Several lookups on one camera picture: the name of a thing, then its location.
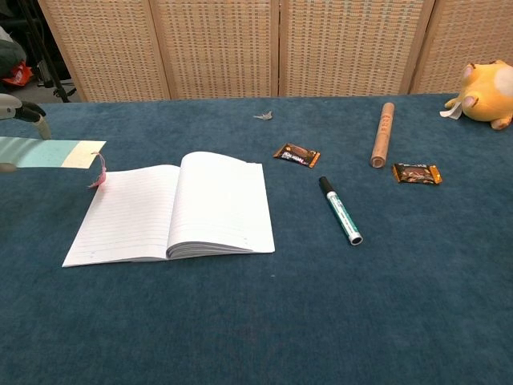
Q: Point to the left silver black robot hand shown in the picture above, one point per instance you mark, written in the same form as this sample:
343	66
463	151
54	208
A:
28	112

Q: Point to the blue cream bookmark pink tassel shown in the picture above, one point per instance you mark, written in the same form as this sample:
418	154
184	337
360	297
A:
48	154

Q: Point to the orange plastic bag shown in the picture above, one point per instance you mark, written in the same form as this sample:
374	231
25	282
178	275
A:
18	74

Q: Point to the dark green fabric bundle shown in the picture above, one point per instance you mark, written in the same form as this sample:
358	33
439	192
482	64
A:
8	56

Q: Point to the black tripod stand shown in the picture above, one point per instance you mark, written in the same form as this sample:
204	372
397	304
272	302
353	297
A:
40	44

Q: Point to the woven wooden folding screen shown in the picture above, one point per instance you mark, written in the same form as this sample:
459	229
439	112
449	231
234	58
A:
224	48

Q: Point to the open white lined notebook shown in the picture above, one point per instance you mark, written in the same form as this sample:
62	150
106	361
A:
220	200

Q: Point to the brown orange chocolate candy wrapper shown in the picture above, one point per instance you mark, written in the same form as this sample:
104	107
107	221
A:
297	155
417	174

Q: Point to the dark blue table carpet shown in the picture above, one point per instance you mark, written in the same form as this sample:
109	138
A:
280	313

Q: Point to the green white marker black cap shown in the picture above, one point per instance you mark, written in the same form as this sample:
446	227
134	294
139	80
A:
340	210

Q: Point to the brown cardboard tube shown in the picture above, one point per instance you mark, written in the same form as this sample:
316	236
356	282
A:
382	134

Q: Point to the yellow plush toy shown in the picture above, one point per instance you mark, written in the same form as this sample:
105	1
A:
487	96

